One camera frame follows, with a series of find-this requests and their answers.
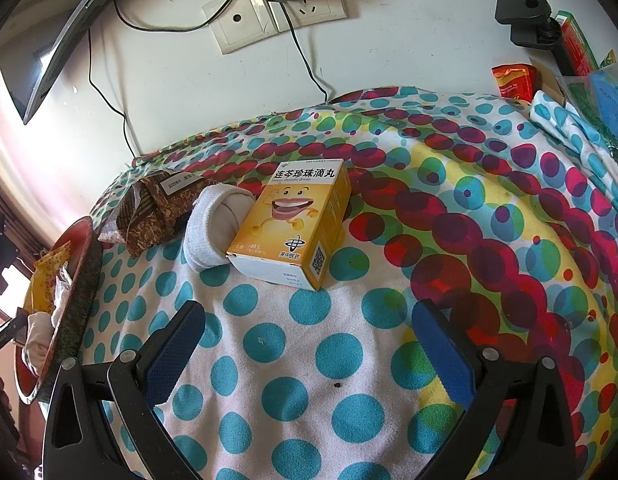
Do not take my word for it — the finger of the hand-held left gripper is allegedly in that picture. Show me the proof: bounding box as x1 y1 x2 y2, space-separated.
0 314 29 358

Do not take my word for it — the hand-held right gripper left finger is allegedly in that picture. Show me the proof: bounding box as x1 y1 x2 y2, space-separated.
42 300 207 480

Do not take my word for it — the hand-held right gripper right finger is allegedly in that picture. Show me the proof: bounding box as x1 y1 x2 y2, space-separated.
411 298 578 480

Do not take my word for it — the white sock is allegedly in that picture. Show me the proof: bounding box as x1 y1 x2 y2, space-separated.
183 185 255 271
22 310 57 378

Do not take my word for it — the yellow snack bag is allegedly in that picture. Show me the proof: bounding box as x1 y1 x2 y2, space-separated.
22 241 72 313

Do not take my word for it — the red round tray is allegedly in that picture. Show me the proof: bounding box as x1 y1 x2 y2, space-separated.
12 215 106 403

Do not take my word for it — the dark hanging garment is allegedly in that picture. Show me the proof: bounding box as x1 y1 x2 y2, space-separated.
0 210 21 301

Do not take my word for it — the colourful polka dot blanket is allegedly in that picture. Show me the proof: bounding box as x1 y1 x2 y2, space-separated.
82 85 618 480

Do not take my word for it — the brown patterned snack packet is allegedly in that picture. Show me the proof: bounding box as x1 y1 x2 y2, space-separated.
98 170 210 257

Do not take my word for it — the brown curtain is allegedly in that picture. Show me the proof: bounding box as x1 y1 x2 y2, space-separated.
0 165 57 246

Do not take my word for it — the large yellow medicine box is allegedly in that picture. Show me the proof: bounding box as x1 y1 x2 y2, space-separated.
225 158 352 292

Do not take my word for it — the folded polka dot cloth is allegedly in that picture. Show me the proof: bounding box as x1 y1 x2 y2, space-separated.
530 90 618 196

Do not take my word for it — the red foil packet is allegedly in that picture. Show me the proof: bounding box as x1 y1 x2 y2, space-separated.
491 62 538 103

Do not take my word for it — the curved black monitor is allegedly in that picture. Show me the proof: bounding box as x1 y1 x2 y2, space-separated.
0 0 135 126

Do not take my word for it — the clear bag with blue pad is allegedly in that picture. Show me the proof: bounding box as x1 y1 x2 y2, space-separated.
556 52 618 161

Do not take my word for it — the green and red box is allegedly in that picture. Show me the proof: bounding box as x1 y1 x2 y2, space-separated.
556 10 600 68

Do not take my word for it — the black clamp stand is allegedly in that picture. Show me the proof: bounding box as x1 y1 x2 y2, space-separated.
495 0 590 78

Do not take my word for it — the long black hanging cable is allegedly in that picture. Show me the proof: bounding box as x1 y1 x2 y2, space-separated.
88 27 141 158

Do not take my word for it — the black adapter cable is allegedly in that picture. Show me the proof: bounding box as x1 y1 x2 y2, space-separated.
279 2 331 104

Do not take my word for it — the black monitor cable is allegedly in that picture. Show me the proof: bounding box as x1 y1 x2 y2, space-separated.
114 0 262 32

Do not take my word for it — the white wall antenna socket plate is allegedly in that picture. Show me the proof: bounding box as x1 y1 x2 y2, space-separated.
203 0 285 55

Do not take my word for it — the white wall power socket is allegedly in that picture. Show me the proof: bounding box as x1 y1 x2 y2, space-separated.
269 0 350 26

